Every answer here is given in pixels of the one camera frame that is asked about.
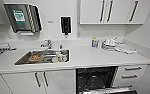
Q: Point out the stainless steel dishwasher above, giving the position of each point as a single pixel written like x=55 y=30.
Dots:
x=96 y=78

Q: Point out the small chrome sink pump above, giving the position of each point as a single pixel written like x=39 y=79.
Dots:
x=60 y=46

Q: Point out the white cup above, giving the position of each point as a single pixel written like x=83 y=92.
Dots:
x=60 y=57

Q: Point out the small dish soap bottle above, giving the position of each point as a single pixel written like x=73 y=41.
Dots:
x=94 y=42

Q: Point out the chrome sink faucet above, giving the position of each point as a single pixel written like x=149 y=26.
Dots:
x=47 y=44

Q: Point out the orange brown bowl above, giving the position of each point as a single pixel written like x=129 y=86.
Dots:
x=34 y=57

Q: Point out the white base cabinet two doors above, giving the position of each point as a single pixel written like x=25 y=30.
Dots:
x=41 y=81

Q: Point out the white folded cloth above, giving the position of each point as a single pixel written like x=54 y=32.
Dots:
x=126 y=50

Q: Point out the stainless steel sink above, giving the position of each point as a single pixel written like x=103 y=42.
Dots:
x=22 y=60

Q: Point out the steel paper towel dispenser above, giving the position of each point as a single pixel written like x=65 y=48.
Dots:
x=21 y=18

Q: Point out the cluttered dish drying rack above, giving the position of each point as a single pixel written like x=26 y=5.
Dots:
x=1 y=51

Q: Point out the black wall soap dispenser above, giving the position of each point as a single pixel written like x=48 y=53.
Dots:
x=65 y=25

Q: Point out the small wall label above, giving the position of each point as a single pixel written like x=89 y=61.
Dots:
x=50 y=22

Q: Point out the white wall cabinet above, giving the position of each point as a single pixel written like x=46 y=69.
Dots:
x=111 y=11

